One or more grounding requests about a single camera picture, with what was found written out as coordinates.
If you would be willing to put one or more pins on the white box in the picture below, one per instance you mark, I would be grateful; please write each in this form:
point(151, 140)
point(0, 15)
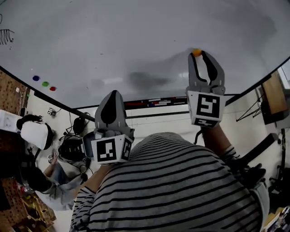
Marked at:
point(8, 120)

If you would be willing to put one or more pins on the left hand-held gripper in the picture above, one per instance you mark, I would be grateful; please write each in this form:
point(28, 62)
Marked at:
point(111, 147)

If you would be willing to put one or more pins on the wooden board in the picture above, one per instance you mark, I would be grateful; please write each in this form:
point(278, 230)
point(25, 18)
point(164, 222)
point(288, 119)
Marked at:
point(273, 97)

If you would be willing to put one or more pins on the striped shirt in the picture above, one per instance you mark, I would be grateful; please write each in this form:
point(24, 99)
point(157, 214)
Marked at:
point(172, 188)

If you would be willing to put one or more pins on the white whiteboard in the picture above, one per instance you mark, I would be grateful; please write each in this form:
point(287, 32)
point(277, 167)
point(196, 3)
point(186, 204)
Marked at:
point(127, 40)

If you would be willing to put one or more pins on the thin black tripod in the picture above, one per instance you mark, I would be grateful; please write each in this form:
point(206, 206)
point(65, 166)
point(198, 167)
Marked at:
point(249, 111)

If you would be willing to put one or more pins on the small marker block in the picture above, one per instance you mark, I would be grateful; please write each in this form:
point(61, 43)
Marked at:
point(51, 111)

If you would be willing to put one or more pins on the blue round magnet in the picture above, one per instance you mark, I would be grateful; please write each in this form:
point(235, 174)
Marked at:
point(35, 78)

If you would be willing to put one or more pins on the person's left forearm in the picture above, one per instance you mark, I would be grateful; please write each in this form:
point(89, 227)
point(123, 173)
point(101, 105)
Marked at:
point(99, 176)

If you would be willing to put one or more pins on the black whiteboard stand bar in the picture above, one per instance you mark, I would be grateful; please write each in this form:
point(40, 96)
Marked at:
point(156, 115)

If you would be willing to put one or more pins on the red round magnet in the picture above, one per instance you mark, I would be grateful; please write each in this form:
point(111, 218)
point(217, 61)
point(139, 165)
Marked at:
point(52, 88)

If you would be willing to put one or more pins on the green round magnet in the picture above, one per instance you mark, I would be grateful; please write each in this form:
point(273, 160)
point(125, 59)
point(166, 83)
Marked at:
point(45, 84)

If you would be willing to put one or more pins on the orange round magnet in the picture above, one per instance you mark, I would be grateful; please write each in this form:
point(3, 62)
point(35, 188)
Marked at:
point(196, 52)

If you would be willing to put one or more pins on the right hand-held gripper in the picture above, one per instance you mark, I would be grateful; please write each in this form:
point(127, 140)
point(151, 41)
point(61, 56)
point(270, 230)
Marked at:
point(207, 106)

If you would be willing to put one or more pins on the person's right forearm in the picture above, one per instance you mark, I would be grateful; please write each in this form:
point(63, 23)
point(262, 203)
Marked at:
point(214, 140)

